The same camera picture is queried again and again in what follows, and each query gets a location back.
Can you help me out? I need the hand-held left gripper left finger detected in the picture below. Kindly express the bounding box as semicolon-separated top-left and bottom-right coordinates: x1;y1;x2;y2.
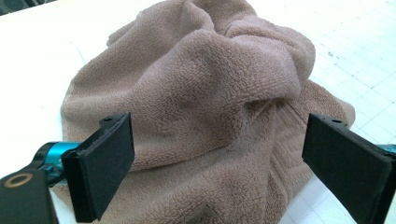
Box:
61;112;136;224

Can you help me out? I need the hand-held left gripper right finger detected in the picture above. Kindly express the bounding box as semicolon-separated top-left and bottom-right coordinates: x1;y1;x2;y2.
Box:
301;113;396;224

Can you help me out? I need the brown terry towel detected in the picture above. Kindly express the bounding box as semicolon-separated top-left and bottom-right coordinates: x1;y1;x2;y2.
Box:
50;0;357;224

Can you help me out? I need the white foam mat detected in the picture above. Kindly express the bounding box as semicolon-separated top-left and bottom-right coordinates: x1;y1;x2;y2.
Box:
0;0;396;224

